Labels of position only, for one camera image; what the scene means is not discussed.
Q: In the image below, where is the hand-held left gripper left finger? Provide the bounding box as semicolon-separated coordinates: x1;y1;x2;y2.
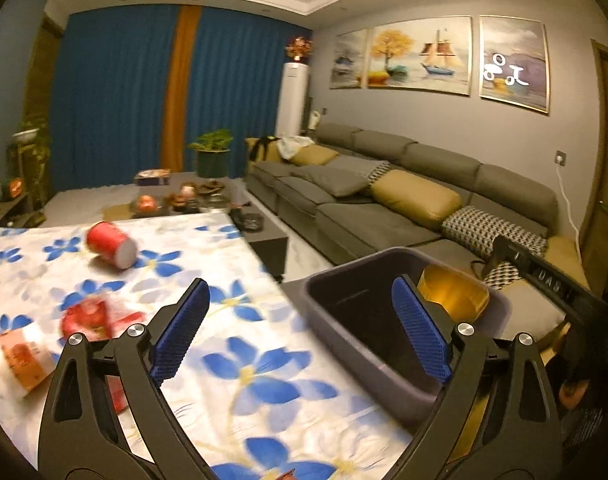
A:
38;277;221;480

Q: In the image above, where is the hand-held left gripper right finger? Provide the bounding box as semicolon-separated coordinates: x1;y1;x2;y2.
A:
378;275;566;480

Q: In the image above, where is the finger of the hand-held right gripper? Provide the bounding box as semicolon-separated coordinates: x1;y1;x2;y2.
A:
491;236;528;277

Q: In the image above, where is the orange white paper cup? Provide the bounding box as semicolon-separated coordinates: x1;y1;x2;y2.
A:
416;264;490;322
0;322;61;402

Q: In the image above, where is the grey plastic bin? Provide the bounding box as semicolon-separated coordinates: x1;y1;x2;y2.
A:
303;247;513;427

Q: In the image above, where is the red white plastic bag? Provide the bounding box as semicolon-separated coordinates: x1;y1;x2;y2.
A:
58;297;151;347
106;377;131;414

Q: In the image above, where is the red paper cup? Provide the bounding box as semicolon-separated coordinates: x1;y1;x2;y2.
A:
86;219;139;271

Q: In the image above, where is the medium patterned cushion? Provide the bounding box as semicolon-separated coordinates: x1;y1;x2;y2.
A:
481;259;523;292

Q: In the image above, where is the large patterned cushion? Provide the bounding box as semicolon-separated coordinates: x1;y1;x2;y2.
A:
441;204;549;257

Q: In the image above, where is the plump grey cushion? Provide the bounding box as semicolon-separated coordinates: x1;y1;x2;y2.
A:
484;280;571;347

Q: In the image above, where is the blue floral tablecloth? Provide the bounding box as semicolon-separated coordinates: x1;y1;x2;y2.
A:
0;212;421;480

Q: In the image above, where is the large yellow cushion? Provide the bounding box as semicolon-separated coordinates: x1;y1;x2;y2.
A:
369;168;463;229

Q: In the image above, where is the grey sectional sofa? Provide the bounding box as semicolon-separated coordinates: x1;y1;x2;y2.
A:
243;120;593;346

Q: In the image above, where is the dark coffee table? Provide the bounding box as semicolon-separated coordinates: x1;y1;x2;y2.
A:
228;207;290;282

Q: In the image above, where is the orange fruit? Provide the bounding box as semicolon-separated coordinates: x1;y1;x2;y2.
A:
130;194;161;217

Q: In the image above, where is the dark ashtray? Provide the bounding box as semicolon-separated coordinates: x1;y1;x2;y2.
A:
231;209;263;232

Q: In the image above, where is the wooden door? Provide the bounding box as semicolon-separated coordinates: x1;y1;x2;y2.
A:
581;37;608;292
26;12;66;132

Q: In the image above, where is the small patterned cushion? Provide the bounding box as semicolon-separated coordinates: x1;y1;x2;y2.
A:
354;159;393;184

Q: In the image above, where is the printed cardboard box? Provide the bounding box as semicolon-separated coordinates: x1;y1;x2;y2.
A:
133;168;173;184

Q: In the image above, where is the flat grey cushion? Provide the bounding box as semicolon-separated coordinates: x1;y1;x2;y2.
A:
291;164;380;199

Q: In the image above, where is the green potted plant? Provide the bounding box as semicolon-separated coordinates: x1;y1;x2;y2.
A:
187;128;234;179

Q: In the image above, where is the framed purple sky painting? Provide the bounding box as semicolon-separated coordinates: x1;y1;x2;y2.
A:
477;14;553;115

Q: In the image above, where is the black garment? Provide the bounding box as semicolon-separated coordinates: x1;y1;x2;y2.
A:
246;135;283;164

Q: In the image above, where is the small yellow cushion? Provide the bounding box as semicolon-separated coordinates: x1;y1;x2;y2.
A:
288;144;340;167

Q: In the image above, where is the grey television cabinet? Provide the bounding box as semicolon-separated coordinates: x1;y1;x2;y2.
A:
0;192;48;232

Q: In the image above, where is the framed sailboat painting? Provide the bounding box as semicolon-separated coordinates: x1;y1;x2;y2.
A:
366;14;473;97

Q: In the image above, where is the white cloth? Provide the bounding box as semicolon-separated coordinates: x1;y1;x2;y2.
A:
276;134;313;159

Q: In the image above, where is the trailing plant in white pot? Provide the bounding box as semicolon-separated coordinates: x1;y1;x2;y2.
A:
10;116;53;212

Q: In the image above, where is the blue curtain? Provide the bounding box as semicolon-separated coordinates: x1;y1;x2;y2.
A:
183;6;316;182
48;3;181;197

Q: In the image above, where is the orange curtain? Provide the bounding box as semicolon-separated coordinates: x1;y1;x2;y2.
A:
160;4;203;174

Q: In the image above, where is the small framed landscape painting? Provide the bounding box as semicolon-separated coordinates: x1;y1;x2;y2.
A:
329;28;369;91

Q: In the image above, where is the white tower air conditioner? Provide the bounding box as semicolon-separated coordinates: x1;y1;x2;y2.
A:
275;62;310;139

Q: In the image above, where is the artificial flower arrangement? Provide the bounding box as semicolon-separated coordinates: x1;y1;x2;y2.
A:
283;34;315;64

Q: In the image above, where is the white charging cable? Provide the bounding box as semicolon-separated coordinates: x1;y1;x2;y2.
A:
558;162;583;247

